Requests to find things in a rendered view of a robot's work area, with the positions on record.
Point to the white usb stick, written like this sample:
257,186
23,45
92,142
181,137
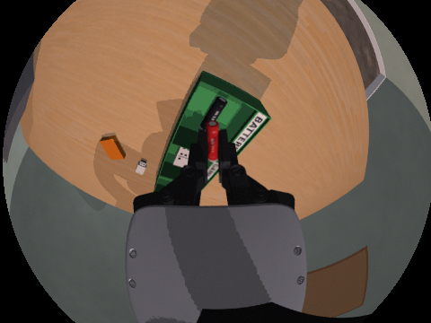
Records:
141,167

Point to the black aa battery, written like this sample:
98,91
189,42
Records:
214,111

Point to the red battery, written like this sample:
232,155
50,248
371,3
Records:
212,140

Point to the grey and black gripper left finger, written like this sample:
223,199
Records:
185,189

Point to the green three-compartment tray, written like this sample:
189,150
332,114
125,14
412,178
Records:
240,107

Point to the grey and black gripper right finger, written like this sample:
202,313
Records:
241,189

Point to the orange flat block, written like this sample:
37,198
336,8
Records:
112,147

